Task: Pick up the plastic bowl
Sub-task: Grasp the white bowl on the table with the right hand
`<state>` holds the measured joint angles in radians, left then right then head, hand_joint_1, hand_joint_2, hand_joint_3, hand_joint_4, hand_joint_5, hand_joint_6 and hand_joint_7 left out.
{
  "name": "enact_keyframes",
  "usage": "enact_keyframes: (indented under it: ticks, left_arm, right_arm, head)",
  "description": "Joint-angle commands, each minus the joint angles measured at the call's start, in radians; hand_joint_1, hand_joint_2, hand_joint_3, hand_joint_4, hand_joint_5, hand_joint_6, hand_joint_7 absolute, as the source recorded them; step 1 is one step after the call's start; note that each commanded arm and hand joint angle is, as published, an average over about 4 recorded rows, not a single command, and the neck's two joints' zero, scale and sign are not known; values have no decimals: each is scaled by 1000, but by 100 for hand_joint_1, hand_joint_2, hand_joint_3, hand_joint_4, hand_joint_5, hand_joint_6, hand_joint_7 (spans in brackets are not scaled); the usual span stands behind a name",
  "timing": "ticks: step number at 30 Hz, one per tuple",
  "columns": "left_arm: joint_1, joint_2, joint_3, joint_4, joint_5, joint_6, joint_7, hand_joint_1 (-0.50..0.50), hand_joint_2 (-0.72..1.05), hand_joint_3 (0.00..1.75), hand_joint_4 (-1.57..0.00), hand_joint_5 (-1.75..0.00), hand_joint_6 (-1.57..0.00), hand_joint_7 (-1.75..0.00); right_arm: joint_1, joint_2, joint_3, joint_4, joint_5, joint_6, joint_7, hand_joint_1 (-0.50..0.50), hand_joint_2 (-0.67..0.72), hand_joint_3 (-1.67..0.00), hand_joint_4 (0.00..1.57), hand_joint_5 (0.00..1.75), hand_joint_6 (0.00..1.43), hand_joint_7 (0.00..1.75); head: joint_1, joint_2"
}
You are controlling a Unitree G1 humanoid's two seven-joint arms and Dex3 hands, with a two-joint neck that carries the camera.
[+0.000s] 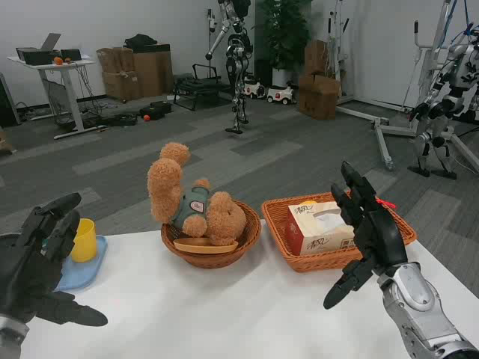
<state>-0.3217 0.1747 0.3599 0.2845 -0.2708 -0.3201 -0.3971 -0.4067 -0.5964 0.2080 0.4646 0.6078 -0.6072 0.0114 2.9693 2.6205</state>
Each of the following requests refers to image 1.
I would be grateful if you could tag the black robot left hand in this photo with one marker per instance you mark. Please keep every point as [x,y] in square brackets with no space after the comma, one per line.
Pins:
[30,258]

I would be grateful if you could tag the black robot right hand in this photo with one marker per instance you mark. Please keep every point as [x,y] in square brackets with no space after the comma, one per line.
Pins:
[381,239]

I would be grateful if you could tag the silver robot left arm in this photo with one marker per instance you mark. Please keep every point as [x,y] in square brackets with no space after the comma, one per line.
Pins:
[9,338]

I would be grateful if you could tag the red tag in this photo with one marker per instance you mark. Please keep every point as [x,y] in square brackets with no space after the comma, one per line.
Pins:
[387,203]

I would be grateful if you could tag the light blue plastic tray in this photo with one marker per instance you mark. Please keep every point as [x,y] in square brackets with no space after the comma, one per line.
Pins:
[84,273]

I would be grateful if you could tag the yellow plastic cup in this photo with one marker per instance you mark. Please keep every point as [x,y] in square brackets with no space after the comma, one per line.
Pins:
[85,241]

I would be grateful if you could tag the tissue box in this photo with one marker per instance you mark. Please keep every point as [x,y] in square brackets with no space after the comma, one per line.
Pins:
[318,233]

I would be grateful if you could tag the rectangular wicker basket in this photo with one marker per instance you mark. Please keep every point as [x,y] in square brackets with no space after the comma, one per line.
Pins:
[318,261]

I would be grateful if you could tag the small yellow object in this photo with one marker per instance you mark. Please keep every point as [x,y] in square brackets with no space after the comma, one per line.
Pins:
[310,202]

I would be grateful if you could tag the white hanging humanoid robot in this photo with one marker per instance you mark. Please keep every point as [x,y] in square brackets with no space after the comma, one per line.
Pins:
[445,104]

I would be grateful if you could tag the brown teddy bear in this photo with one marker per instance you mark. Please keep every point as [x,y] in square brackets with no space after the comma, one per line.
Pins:
[166,187]

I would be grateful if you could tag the open-flap cardboard box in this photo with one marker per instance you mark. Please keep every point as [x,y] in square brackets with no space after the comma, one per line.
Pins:
[318,99]

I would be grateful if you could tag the black panel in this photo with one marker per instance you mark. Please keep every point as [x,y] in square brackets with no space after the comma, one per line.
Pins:
[7,101]

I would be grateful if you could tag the flat black floor case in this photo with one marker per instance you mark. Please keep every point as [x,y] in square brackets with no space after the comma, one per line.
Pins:
[119,119]

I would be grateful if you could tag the white standing desk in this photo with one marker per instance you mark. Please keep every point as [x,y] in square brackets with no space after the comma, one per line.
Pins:
[69,93]

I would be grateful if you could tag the round wicker basket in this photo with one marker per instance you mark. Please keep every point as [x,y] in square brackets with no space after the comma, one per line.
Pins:
[209,260]

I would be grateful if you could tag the white toy car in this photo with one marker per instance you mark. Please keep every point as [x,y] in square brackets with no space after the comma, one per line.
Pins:
[280,95]
[254,89]

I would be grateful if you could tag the tall narrow cardboard box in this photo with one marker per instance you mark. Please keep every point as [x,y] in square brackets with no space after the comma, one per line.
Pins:
[316,58]

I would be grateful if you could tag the white metal stand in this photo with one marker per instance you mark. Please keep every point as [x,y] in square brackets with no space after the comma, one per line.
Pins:
[333,48]

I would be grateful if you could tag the large black equipment box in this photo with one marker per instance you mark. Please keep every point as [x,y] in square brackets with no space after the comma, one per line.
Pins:
[35,56]

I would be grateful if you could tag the stacked brown cardboard boxes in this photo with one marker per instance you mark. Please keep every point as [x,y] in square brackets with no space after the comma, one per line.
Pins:
[116,75]

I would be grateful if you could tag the small black equipment box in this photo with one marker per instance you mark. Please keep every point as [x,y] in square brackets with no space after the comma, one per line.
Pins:
[71,54]

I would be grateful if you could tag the grey laptop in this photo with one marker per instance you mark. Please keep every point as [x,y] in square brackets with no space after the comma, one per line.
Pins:
[50,41]

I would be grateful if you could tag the large brown cardboard box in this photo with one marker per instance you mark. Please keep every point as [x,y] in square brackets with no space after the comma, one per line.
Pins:
[151,73]

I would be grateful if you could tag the green potted plant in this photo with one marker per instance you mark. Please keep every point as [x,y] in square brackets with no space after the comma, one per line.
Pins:
[284,30]

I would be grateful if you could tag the black folding cot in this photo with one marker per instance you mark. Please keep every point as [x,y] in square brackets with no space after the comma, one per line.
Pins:
[202,88]

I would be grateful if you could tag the silver standing humanoid robot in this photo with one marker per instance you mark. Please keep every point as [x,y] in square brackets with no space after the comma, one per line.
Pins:
[236,48]

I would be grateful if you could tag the black bag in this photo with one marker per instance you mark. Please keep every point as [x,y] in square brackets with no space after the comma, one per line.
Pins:
[144,43]

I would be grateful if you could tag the white pole device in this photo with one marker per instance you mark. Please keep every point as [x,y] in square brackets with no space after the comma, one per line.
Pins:
[212,22]

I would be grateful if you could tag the white gantry frame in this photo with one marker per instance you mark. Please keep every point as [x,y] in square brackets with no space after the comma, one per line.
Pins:
[383,146]

